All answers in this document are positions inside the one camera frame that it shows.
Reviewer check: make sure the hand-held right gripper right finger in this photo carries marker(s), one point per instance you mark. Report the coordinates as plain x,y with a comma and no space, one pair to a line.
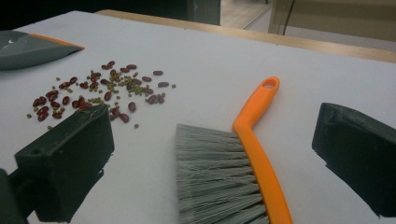
358,149

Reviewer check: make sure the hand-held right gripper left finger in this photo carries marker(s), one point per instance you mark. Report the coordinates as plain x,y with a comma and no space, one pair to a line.
68,161

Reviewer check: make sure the pile of red green beans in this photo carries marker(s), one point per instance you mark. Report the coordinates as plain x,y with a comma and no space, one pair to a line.
132,106

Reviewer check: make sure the orange brush with grey bristles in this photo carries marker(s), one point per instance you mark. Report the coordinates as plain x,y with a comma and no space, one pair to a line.
258,161

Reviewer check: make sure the grey dustpan with orange edge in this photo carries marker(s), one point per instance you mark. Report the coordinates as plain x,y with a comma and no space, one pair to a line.
31,53

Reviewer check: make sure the white table cover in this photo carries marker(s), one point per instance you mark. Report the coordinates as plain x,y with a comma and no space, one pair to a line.
218,62

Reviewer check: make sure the dark cabinet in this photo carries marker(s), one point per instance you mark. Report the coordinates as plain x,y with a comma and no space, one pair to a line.
205,12

